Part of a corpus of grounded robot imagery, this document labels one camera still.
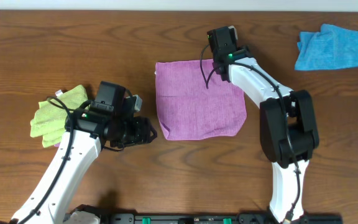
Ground blue microfiber cloth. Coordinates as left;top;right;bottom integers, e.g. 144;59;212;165
295;24;358;71

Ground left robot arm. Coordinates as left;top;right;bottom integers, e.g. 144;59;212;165
10;82;157;224

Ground left black cable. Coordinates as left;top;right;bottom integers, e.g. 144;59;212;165
16;96;93;224

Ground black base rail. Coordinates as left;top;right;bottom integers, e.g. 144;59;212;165
63;204;344;224

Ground purple microfiber cloth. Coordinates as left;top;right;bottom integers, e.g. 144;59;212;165
155;59;247;141

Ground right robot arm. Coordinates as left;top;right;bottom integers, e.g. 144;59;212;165
207;26;319;223

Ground green folded cloth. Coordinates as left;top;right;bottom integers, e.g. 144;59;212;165
30;85;88;147

